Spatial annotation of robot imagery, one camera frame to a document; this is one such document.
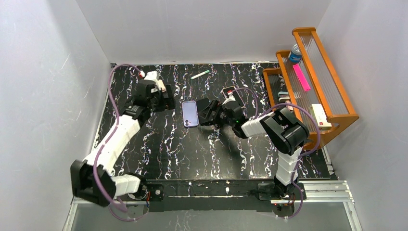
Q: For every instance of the pink flat box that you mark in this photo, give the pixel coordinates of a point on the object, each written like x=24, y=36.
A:
x=301, y=77

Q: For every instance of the white red small box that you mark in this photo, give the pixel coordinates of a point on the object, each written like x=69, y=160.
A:
x=318, y=113

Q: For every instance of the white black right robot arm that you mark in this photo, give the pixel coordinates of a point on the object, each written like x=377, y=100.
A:
x=286, y=132

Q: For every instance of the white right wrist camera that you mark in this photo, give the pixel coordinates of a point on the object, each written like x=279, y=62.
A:
x=231, y=98

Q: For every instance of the black metal base rail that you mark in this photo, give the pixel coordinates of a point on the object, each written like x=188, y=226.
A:
x=261, y=195

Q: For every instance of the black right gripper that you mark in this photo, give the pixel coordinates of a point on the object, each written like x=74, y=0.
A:
x=211, y=110

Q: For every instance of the blue white bottle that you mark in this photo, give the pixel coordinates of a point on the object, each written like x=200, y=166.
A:
x=295, y=55

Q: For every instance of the beige cased smartphone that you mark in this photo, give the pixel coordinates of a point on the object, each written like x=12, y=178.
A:
x=225, y=91

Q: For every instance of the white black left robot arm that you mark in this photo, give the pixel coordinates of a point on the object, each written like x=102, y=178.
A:
x=92, y=178

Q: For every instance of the blue grey small item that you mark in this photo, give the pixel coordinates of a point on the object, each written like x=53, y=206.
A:
x=283, y=94

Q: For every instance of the small pink eraser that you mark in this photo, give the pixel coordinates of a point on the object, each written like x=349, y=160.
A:
x=289, y=106

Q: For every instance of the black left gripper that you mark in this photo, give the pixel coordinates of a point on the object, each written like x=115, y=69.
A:
x=165, y=97

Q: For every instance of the green white marker pen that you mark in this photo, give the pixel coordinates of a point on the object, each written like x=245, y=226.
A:
x=200, y=74

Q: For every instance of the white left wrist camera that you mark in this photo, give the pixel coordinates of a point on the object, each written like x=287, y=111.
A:
x=153, y=76

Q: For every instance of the purple phone case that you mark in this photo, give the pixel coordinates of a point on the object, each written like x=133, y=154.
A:
x=190, y=114

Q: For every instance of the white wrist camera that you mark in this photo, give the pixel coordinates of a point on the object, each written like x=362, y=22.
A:
x=231, y=98
x=153, y=76

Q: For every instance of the orange wooden tiered shelf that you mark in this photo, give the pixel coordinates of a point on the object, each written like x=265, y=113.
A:
x=313, y=80

